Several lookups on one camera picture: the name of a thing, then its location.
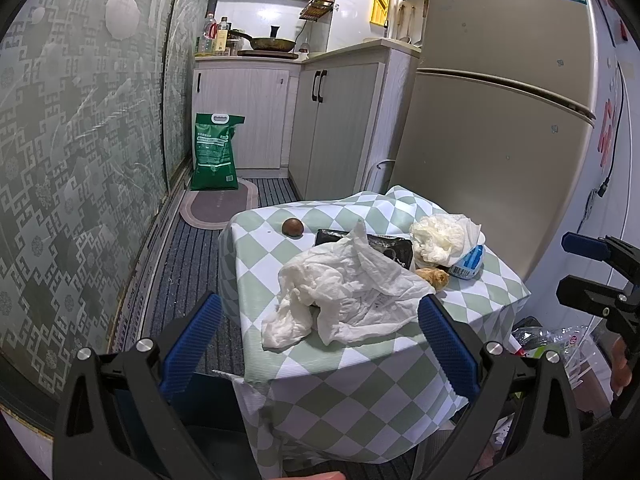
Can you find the oil bottles on counter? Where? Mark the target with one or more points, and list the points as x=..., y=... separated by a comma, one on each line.
x=214, y=37

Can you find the frosted patterned sliding door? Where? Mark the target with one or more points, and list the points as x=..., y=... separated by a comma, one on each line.
x=93, y=127

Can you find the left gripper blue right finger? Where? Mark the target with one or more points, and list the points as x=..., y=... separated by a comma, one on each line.
x=453, y=345

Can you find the blue tissue pack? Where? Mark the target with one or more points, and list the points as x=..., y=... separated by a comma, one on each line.
x=469, y=266

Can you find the brown baked bun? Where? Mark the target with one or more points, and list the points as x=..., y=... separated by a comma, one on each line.
x=436, y=277

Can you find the wall spice shelf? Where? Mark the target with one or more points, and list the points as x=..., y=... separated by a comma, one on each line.
x=315, y=9

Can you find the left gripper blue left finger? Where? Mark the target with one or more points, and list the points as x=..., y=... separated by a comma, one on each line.
x=183, y=342

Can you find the white plastic bag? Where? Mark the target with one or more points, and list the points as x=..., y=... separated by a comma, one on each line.
x=444, y=239

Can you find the frying pan on stove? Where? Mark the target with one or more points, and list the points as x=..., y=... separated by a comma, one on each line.
x=272, y=43

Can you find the green rice bag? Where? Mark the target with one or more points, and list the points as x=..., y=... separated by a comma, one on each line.
x=213, y=153

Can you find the white kitchen cabinet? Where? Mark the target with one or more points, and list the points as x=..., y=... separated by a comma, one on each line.
x=331, y=123

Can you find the black plastic wrapper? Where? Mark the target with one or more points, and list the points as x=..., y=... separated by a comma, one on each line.
x=397, y=249

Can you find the clear plastic bags pile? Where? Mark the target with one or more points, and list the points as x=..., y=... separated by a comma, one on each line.
x=535, y=339

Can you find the beige two-door refrigerator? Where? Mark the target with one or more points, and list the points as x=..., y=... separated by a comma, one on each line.
x=500, y=118

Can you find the person's right hand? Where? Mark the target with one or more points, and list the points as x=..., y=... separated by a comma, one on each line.
x=621, y=372

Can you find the round brown fruit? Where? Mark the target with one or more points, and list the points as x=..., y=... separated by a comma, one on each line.
x=292, y=227

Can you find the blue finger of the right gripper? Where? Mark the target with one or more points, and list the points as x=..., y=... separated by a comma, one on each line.
x=585, y=246
x=587, y=296

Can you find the oval grey floor mat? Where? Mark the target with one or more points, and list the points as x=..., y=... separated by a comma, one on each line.
x=212, y=210

